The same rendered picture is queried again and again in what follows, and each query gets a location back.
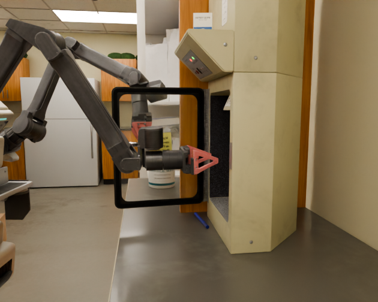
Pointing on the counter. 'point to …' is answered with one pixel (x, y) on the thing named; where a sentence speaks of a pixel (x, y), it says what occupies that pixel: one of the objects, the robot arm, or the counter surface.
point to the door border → (197, 142)
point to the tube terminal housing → (261, 121)
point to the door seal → (199, 145)
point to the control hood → (209, 50)
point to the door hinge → (206, 142)
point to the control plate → (196, 65)
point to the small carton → (203, 20)
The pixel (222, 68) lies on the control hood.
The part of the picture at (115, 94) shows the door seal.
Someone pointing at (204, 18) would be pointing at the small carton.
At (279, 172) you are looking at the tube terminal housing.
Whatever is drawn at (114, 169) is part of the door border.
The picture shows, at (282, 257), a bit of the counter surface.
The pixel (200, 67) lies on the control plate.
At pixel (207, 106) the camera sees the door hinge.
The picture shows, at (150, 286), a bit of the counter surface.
